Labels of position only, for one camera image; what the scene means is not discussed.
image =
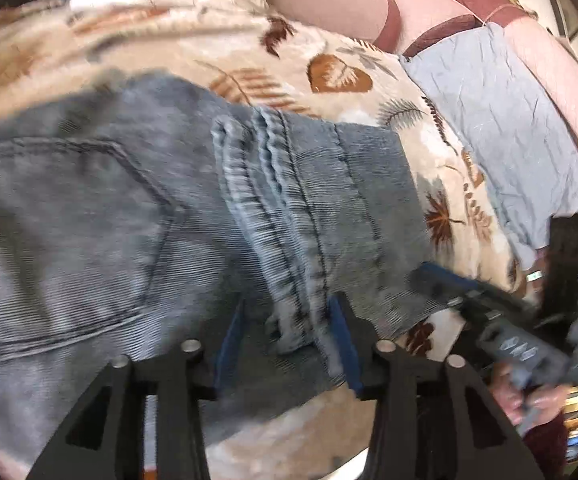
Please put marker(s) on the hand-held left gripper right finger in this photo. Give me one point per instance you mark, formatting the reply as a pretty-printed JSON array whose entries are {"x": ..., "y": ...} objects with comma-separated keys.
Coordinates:
[{"x": 345, "y": 342}]

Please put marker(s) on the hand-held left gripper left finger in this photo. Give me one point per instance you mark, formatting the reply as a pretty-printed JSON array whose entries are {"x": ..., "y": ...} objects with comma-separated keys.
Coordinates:
[{"x": 229, "y": 342}]

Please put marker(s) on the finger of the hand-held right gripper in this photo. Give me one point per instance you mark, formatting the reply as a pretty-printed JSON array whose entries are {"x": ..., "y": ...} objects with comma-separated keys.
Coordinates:
[{"x": 441, "y": 282}]

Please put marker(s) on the grey washed denim pants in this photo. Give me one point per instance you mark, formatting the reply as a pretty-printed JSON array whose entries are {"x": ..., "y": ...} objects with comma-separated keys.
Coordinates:
[{"x": 119, "y": 240}]

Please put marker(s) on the person's right forearm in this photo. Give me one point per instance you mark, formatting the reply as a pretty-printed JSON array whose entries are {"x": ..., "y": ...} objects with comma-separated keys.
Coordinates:
[{"x": 551, "y": 445}]

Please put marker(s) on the person's right hand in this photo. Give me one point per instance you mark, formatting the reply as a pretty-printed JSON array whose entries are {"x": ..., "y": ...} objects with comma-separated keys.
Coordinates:
[{"x": 519, "y": 400}]

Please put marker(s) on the light blue cloth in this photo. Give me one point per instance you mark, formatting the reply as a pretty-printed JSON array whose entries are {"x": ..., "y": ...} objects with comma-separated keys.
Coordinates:
[{"x": 499, "y": 125}]

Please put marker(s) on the leaf printed blanket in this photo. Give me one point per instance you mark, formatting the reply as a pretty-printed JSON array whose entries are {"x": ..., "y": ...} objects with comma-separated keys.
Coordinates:
[{"x": 349, "y": 90}]

